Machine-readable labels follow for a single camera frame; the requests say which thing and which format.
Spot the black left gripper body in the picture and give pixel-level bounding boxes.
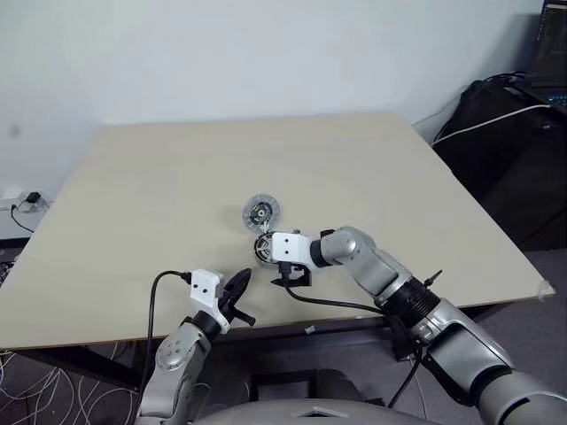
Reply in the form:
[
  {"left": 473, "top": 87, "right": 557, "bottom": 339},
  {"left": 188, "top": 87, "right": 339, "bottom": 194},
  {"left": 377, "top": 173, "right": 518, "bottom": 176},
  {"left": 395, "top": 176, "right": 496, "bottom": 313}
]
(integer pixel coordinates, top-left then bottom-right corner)
[{"left": 215, "top": 295, "right": 258, "bottom": 328}]

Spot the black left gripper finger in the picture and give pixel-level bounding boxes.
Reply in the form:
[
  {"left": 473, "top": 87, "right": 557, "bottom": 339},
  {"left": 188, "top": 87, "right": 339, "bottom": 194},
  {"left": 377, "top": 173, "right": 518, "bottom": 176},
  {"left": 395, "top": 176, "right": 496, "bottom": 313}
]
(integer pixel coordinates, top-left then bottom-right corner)
[
  {"left": 222, "top": 268, "right": 252, "bottom": 307},
  {"left": 227, "top": 268, "right": 254, "bottom": 308}
]

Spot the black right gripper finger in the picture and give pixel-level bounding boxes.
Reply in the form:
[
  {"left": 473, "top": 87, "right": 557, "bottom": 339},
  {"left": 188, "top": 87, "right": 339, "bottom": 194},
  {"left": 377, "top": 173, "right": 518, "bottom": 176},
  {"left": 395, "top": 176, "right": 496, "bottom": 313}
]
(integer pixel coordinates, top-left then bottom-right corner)
[{"left": 270, "top": 270, "right": 313, "bottom": 289}]

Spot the silver robot torso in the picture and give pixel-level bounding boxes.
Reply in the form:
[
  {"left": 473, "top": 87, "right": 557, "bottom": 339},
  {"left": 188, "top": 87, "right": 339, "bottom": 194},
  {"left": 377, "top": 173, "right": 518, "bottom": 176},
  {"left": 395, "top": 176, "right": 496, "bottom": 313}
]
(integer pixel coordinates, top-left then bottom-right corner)
[{"left": 194, "top": 397, "right": 444, "bottom": 425}]

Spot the large black bag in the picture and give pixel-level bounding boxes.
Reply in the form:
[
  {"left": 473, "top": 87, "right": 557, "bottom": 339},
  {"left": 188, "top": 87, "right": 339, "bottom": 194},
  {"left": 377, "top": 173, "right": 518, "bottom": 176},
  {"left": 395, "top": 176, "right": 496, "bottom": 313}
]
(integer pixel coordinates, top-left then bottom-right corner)
[{"left": 431, "top": 78, "right": 567, "bottom": 251}]

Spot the white power strip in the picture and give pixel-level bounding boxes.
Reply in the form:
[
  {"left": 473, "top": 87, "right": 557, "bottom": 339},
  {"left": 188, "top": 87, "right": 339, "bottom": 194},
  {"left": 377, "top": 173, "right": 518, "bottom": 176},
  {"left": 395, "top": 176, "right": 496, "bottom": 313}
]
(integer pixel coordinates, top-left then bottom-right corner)
[{"left": 0, "top": 189, "right": 53, "bottom": 213}]

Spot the clear tape piece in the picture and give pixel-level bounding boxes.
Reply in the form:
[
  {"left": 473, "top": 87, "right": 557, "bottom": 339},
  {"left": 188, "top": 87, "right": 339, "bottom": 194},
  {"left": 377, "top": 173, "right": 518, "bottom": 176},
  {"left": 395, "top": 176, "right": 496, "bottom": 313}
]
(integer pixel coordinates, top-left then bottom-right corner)
[{"left": 536, "top": 279, "right": 557, "bottom": 303}]

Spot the black laptop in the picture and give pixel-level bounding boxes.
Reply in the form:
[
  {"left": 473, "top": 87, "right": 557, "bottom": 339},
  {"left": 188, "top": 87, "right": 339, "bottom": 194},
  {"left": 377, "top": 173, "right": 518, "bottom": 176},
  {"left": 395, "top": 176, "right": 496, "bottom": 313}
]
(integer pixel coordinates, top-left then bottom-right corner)
[{"left": 526, "top": 0, "right": 567, "bottom": 105}]

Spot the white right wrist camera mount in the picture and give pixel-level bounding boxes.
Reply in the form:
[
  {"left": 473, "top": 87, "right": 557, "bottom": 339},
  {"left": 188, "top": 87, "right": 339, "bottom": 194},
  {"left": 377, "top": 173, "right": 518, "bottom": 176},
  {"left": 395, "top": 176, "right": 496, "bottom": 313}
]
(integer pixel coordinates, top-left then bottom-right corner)
[{"left": 270, "top": 230, "right": 314, "bottom": 269}]

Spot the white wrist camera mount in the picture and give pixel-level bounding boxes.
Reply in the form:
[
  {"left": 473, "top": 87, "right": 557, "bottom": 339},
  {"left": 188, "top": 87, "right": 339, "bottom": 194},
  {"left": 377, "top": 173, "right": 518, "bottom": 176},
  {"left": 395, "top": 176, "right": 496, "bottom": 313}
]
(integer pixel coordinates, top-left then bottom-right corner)
[
  {"left": 189, "top": 268, "right": 231, "bottom": 336},
  {"left": 270, "top": 230, "right": 314, "bottom": 269}
]

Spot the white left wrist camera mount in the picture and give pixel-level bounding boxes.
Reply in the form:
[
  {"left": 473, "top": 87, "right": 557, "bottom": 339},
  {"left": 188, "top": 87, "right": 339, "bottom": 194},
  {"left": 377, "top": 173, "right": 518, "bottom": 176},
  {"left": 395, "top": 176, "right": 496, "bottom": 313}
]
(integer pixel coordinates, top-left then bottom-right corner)
[{"left": 189, "top": 268, "right": 231, "bottom": 336}]

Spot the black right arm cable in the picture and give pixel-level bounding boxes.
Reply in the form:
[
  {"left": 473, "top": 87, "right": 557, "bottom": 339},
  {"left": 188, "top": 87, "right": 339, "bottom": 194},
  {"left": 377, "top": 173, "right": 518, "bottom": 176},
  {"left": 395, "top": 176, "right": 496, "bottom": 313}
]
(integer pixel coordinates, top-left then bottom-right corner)
[{"left": 285, "top": 285, "right": 423, "bottom": 408}]

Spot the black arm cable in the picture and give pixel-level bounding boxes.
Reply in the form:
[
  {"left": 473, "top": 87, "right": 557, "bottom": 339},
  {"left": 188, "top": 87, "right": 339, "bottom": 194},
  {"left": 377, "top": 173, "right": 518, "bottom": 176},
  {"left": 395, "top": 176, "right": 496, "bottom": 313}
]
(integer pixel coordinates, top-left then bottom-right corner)
[
  {"left": 285, "top": 285, "right": 423, "bottom": 408},
  {"left": 140, "top": 269, "right": 195, "bottom": 399}
]

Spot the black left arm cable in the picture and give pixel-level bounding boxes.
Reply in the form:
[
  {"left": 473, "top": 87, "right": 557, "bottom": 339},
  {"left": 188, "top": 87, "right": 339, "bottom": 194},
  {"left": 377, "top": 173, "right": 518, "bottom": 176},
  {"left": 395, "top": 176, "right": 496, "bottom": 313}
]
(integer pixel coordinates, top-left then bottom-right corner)
[{"left": 140, "top": 269, "right": 195, "bottom": 399}]

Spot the black adapter cable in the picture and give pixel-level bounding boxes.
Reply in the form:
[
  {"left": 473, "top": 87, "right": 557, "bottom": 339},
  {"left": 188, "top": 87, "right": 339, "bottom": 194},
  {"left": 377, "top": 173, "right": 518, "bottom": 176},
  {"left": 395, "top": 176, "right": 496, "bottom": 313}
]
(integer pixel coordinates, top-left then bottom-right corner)
[{"left": 10, "top": 201, "right": 36, "bottom": 234}]

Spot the long white cable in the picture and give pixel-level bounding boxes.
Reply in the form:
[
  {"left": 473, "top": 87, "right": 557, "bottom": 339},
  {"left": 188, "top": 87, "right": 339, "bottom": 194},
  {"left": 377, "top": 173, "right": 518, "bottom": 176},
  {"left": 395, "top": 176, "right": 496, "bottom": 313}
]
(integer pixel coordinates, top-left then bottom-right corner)
[{"left": 431, "top": 104, "right": 557, "bottom": 145}]

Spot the thin black laptop cable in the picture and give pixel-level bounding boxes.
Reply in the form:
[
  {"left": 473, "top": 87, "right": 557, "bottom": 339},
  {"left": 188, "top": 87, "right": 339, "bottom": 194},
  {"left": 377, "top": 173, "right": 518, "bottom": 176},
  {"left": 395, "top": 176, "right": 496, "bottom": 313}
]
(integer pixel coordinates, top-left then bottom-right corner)
[{"left": 485, "top": 70, "right": 535, "bottom": 89}]

